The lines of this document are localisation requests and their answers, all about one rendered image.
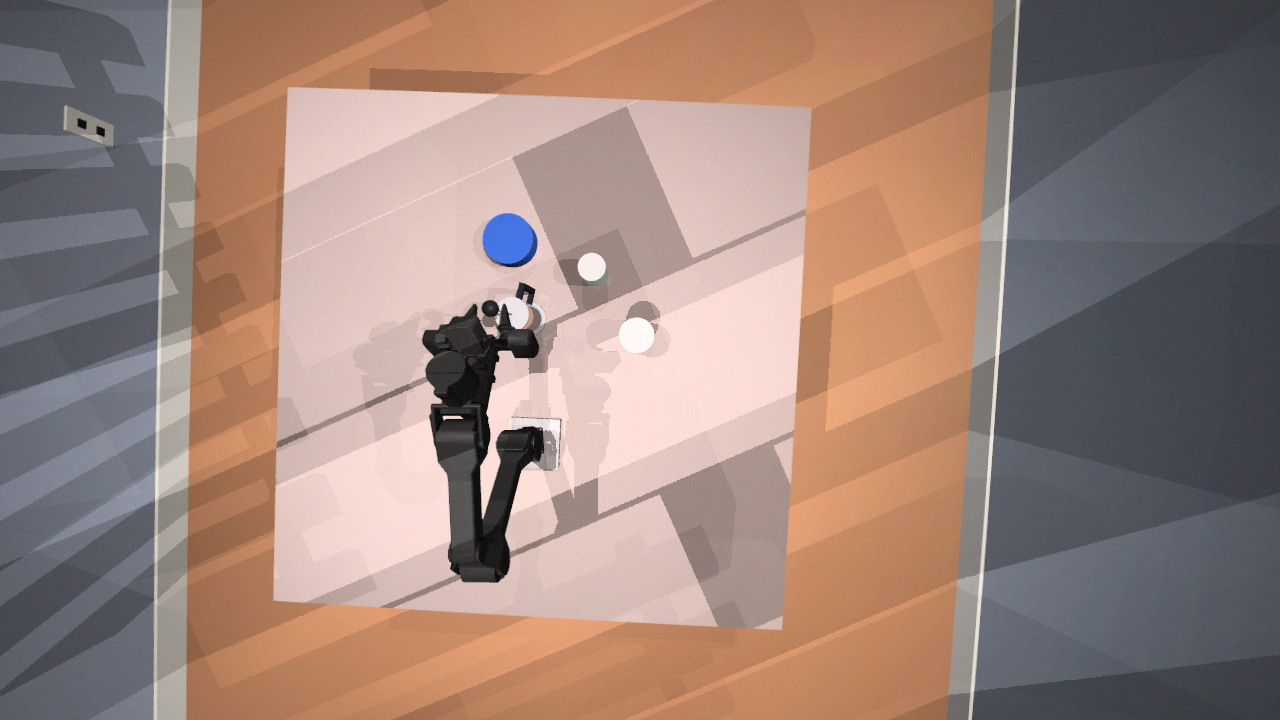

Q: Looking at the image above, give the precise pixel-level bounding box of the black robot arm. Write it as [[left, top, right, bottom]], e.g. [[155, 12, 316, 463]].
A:
[[425, 315, 544, 583]]

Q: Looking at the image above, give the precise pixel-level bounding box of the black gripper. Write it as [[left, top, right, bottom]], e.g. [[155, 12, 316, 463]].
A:
[[422, 304, 539, 383]]

